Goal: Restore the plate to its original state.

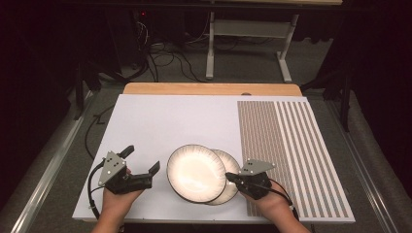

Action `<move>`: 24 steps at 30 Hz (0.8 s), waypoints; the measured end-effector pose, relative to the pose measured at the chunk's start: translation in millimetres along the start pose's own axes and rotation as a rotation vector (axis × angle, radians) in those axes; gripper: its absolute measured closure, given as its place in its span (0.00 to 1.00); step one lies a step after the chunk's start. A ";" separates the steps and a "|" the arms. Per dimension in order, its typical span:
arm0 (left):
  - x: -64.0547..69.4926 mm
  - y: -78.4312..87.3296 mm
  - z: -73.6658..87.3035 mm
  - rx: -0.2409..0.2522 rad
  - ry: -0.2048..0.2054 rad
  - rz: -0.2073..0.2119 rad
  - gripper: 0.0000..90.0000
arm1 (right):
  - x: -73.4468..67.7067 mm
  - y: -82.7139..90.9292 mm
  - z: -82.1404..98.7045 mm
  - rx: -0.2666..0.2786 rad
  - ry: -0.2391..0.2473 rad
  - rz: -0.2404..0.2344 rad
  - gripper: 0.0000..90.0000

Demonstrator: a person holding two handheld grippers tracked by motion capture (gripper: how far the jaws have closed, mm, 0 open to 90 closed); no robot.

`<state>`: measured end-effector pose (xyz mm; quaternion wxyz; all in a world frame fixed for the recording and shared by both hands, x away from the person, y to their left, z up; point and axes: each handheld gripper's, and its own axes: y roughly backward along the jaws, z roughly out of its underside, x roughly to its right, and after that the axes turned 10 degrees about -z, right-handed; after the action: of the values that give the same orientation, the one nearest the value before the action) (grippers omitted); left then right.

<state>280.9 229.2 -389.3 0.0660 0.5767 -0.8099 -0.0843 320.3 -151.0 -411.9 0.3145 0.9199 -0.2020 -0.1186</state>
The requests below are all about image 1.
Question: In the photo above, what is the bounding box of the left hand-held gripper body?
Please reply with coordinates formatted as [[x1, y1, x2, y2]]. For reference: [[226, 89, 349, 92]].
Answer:
[[97, 150, 154, 195]]

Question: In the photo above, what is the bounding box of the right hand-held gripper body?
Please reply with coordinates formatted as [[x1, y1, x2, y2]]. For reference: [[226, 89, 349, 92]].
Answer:
[[237, 158, 276, 200]]

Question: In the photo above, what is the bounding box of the white plate with dark rim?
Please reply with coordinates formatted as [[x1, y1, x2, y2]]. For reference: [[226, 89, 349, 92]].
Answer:
[[166, 144, 228, 204], [205, 149, 243, 207]]

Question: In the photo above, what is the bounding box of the person's right hand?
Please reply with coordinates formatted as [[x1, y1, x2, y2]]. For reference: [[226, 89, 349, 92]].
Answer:
[[241, 180, 293, 221]]

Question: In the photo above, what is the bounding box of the person's left hand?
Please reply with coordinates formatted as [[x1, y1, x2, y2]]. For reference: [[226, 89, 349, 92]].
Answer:
[[101, 167, 145, 219]]

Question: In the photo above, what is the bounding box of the striped brown placemat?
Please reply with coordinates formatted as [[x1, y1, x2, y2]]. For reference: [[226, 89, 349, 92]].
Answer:
[[236, 100, 351, 218]]

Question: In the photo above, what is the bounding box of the dark metal stand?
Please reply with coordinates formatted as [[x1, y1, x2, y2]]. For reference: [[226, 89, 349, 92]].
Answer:
[[340, 62, 355, 133], [73, 60, 87, 121]]

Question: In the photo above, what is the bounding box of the white metal stand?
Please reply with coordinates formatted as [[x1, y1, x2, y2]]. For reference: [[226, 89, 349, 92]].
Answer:
[[205, 11, 300, 83]]

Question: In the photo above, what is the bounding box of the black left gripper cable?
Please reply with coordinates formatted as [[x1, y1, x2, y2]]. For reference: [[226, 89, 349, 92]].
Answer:
[[86, 158, 107, 220]]

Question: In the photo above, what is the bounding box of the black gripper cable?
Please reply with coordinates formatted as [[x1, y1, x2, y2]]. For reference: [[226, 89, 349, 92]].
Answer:
[[86, 158, 107, 220], [254, 183, 300, 222]]

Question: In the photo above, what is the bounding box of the black floor cable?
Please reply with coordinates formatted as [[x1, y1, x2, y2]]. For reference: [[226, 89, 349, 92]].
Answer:
[[84, 104, 117, 160]]

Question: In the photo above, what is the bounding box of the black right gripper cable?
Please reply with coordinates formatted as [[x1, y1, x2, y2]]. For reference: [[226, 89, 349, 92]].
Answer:
[[254, 183, 300, 222]]

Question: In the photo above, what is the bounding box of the metal floor rail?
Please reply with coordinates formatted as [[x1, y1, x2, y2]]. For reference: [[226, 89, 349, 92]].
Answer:
[[325, 98, 402, 233], [9, 91, 100, 233]]

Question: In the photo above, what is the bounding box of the bundle of floor cables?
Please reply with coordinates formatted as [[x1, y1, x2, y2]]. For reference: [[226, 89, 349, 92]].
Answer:
[[130, 17, 208, 83]]

